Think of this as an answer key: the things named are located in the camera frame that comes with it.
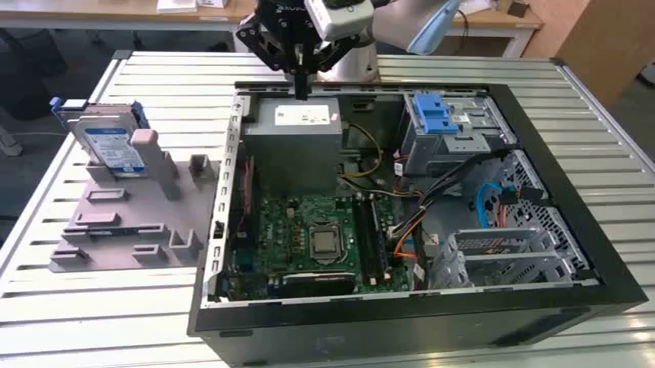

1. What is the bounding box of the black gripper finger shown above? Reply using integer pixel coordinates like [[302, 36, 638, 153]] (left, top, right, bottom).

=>
[[235, 15, 304, 100], [302, 34, 359, 101]]

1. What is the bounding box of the hard disk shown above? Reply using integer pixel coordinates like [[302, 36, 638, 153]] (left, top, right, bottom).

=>
[[51, 98, 152, 179]]

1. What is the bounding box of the blue data wire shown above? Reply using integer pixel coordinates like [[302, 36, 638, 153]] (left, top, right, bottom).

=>
[[475, 182, 500, 231]]

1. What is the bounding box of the coloured disk power wire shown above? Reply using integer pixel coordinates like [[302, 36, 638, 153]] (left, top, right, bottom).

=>
[[495, 186, 547, 231]]

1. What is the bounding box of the silver metal disk bay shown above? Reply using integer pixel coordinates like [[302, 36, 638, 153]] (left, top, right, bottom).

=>
[[427, 228, 584, 291]]

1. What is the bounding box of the white box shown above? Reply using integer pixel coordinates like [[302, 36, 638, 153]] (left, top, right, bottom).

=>
[[156, 0, 199, 15]]

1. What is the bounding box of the blue plastic drive latch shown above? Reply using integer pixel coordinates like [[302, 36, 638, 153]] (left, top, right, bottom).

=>
[[415, 94, 462, 135]]

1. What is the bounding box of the grey power supply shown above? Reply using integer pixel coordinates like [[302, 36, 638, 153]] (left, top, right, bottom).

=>
[[243, 97, 344, 196]]

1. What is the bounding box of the long wooden desk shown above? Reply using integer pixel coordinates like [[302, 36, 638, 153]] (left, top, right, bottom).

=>
[[0, 0, 543, 58]]

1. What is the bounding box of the grey metal drive cage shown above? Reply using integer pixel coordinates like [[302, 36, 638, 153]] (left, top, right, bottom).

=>
[[402, 91, 518, 177]]

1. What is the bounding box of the grey parts rack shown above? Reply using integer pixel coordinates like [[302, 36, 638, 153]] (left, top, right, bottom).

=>
[[47, 129, 227, 273]]

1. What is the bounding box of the green motherboard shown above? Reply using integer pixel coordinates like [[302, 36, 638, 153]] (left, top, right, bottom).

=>
[[224, 193, 411, 300]]

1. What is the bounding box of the silver CPU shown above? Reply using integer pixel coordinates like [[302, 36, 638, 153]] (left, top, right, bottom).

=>
[[311, 232, 342, 257]]

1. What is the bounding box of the wooden cabinet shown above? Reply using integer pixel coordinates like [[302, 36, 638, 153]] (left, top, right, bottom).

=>
[[524, 0, 655, 108]]

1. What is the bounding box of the black graphics card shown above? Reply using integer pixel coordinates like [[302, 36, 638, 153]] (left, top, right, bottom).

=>
[[279, 271, 358, 298]]

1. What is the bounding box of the black open PC case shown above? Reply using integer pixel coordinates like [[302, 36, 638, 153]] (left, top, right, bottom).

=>
[[187, 80, 648, 367]]

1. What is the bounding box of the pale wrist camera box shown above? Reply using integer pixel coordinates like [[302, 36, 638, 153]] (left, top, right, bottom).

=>
[[304, 0, 375, 41]]

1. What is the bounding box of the yellow wire pair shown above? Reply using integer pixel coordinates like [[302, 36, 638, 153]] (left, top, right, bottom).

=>
[[336, 122, 384, 181]]

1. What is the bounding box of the thin red wire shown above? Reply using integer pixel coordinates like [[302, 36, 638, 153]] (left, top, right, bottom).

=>
[[238, 156, 255, 238]]

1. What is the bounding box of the black cable bundle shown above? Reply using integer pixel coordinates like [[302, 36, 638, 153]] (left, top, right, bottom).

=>
[[388, 151, 512, 246]]

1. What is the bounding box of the orange red wire bundle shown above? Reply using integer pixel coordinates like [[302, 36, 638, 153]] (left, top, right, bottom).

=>
[[391, 216, 428, 261]]

